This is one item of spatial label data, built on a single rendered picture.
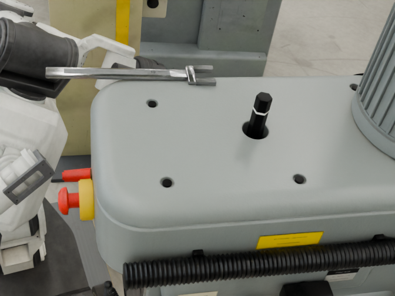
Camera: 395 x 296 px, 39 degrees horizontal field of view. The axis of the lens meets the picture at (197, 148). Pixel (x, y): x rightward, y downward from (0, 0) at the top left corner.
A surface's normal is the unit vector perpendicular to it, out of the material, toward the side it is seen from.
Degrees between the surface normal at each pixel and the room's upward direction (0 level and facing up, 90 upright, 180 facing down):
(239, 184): 0
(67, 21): 90
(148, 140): 0
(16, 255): 28
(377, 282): 90
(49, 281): 0
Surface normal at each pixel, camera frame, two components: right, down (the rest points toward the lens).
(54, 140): 0.86, 0.38
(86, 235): 0.13, -0.69
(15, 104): 0.54, -0.45
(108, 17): 0.18, 0.72
